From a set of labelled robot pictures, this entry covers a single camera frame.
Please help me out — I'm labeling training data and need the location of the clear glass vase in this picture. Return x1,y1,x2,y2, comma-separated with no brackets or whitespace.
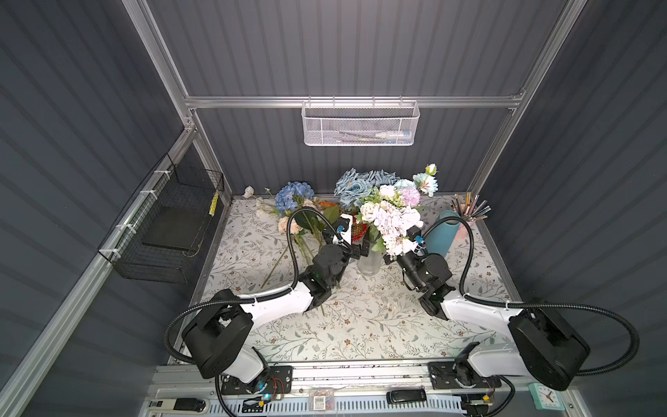
357,248,384,276

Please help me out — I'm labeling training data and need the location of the red gerbera flower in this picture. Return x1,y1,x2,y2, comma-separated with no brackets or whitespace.
352,223,368,244

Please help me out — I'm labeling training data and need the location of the white pink flower bunch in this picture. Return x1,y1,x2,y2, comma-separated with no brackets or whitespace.
355,180,423,257

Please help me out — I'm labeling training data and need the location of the dusty blue rose bunch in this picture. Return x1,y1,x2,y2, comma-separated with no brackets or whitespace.
335,168,399,210

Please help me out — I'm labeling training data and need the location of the pale aqua peony stem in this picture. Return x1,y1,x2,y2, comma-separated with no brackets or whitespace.
394,163,439,197

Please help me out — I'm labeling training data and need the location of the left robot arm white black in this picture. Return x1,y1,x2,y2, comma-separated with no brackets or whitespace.
163,207,361,391

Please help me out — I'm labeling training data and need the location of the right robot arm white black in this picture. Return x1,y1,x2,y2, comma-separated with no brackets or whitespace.
396,226,640,391

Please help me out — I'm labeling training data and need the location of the teal ceramic vase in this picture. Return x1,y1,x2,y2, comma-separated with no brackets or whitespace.
426,221,460,257

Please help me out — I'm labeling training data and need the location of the pink pencil cup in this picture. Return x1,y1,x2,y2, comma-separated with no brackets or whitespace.
455,217,476,241

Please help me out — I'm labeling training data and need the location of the floral patterned table mat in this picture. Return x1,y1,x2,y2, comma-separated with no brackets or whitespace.
201,199,509,361

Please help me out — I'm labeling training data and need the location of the blue hydrangea flower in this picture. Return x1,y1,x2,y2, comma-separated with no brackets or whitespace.
275,182,315,215

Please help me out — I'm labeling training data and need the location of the black remote device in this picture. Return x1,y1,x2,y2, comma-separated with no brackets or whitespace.
387,389,427,405

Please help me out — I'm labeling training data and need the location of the white marker in basket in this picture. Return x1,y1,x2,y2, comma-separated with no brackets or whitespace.
338,129,413,144

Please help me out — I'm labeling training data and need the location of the teal small clock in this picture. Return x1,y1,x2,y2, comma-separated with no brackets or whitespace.
528,382,565,412

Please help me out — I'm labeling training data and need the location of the white power strip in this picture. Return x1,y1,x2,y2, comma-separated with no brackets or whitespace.
148,397,210,415

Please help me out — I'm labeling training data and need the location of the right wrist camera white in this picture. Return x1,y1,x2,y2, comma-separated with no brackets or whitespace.
412,235,427,256

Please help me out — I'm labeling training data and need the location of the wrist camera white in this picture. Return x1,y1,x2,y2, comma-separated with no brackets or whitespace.
333,214,354,245
412,235,427,256

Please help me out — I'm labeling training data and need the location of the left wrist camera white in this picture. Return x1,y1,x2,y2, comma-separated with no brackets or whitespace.
333,214,354,245

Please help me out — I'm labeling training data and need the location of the white wire mesh basket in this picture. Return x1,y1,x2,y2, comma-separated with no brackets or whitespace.
300,99,420,147

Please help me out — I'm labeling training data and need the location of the black wire basket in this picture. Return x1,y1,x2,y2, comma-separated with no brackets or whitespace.
98,156,225,284

